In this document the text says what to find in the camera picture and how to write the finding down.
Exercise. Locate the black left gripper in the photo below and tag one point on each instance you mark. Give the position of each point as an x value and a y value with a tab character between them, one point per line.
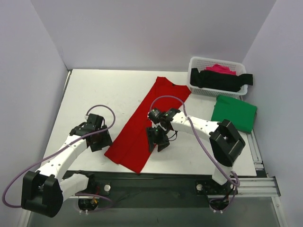
100	141

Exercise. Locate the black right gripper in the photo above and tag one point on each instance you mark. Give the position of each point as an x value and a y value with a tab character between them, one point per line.
157	137

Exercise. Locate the red t shirt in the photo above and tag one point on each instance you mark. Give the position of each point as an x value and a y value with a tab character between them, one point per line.
131	147

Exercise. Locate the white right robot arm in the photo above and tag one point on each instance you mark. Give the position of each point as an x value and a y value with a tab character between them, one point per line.
221	141

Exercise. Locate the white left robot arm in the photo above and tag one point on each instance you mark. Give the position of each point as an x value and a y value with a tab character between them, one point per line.
45	190

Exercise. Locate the black t shirt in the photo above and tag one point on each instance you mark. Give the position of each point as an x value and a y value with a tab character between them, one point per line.
218	81

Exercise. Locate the white plastic basket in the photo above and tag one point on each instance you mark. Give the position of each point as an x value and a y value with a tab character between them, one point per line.
201	63

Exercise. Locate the green folded t shirt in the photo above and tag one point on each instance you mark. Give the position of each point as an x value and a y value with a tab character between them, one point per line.
240	113

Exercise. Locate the pink t shirt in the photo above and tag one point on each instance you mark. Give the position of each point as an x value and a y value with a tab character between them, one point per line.
221	69

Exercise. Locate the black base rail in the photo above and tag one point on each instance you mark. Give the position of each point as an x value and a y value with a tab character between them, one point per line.
133	191

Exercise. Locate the aluminium frame rail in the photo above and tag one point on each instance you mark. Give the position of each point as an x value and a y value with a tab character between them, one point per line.
262	185

